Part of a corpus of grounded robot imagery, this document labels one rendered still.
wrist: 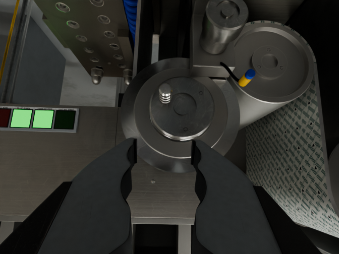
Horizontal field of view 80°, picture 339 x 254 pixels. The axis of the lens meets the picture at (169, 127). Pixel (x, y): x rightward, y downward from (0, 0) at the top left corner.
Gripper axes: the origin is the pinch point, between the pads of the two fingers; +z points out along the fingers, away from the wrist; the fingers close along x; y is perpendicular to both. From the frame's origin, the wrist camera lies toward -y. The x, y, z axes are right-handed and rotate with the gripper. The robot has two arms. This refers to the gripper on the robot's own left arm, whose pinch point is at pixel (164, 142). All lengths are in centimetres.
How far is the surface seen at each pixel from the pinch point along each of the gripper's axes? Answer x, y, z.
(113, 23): -11.1, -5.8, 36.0
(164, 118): -0.1, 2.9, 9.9
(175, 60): 1.1, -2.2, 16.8
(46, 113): -33, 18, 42
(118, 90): -56, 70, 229
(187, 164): 2.8, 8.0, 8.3
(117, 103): -57, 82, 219
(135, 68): -4.0, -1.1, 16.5
